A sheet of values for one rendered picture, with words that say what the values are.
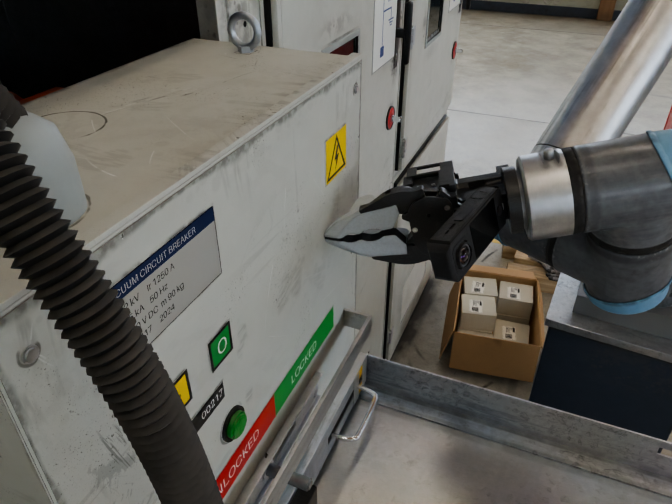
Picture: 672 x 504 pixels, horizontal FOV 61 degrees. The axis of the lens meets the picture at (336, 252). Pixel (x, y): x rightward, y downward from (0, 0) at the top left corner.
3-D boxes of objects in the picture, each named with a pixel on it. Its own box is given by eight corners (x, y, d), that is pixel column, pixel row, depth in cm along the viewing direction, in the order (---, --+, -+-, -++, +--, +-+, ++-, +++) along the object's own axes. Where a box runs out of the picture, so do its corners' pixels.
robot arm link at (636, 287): (595, 246, 75) (598, 173, 67) (686, 285, 67) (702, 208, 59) (552, 291, 72) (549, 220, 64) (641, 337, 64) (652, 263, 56)
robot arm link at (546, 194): (576, 251, 57) (571, 165, 52) (525, 258, 59) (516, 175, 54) (559, 208, 65) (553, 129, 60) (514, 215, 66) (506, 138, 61)
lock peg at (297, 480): (315, 483, 62) (314, 460, 60) (306, 500, 60) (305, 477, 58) (264, 463, 64) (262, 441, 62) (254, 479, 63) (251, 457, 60)
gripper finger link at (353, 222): (330, 216, 68) (406, 203, 66) (323, 242, 63) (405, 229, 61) (323, 193, 66) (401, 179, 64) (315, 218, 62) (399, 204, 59)
